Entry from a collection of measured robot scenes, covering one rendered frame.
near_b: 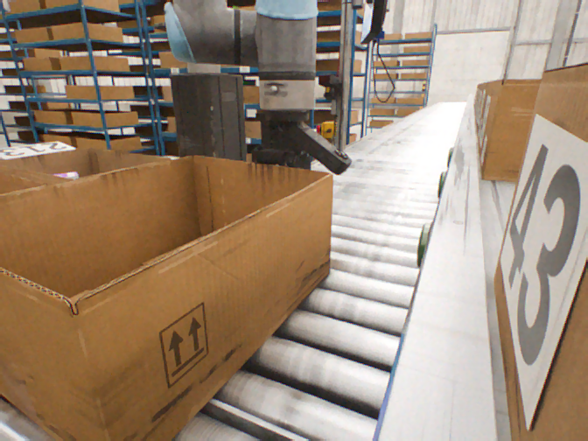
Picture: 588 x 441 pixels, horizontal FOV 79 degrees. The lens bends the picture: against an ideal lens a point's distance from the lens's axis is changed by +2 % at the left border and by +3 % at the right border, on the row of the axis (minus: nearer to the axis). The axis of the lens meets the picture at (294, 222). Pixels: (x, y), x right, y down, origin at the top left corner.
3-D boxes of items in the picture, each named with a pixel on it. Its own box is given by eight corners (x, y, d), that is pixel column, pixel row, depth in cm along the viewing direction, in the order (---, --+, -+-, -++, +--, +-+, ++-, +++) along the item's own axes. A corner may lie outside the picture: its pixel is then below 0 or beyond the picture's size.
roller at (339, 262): (198, 223, 82) (183, 225, 77) (436, 269, 61) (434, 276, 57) (196, 244, 82) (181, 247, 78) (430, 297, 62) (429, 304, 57)
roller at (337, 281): (178, 234, 76) (162, 234, 72) (431, 289, 56) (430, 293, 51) (175, 256, 77) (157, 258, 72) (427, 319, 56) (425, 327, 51)
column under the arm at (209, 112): (163, 172, 126) (148, 72, 115) (213, 160, 147) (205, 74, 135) (217, 181, 114) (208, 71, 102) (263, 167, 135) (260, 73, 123)
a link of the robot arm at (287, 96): (323, 80, 58) (299, 80, 50) (322, 111, 60) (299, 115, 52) (276, 80, 62) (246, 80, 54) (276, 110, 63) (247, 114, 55)
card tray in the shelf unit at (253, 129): (224, 136, 226) (223, 120, 222) (248, 130, 252) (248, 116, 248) (281, 140, 210) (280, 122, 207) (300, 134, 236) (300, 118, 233)
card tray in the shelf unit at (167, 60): (160, 69, 231) (157, 52, 227) (192, 71, 256) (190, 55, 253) (210, 67, 215) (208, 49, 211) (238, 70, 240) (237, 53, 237)
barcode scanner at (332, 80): (315, 97, 157) (318, 72, 154) (325, 100, 167) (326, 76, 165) (329, 97, 154) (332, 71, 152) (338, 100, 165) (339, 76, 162)
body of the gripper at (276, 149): (273, 175, 67) (271, 108, 63) (314, 179, 64) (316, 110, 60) (252, 184, 61) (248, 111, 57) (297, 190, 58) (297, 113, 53)
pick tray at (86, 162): (95, 176, 120) (88, 147, 117) (178, 192, 103) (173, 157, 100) (-4, 198, 97) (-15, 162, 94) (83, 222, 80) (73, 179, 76)
